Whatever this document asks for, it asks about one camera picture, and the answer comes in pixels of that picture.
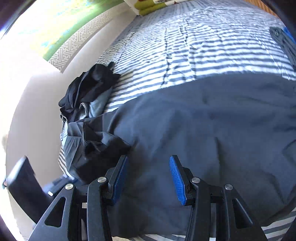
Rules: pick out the patterned wall hanging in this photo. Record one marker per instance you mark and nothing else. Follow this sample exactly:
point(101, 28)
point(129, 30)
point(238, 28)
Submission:
point(97, 16)

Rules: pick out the black office chair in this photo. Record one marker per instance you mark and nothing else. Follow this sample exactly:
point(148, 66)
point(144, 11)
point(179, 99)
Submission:
point(29, 195)

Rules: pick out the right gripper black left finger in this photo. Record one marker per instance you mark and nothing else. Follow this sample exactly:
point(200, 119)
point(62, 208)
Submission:
point(116, 179)

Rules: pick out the black garment with red trim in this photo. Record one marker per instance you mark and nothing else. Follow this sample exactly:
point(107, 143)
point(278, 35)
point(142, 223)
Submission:
point(86, 88)

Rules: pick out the blue white striped bed sheet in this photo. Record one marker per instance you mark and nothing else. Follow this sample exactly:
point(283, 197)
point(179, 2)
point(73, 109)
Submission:
point(196, 46)

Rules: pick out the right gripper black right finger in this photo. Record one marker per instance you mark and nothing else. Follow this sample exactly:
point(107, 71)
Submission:
point(184, 182)

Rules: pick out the green red folded blanket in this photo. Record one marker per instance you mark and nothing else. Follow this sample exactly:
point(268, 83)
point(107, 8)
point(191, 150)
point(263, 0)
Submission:
point(149, 6)

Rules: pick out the dark navy blue trousers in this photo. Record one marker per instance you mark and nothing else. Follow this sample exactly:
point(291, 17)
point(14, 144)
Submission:
point(196, 143)

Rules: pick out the wooden slatted bed rail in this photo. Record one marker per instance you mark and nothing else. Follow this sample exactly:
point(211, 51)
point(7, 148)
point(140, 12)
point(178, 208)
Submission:
point(260, 4)

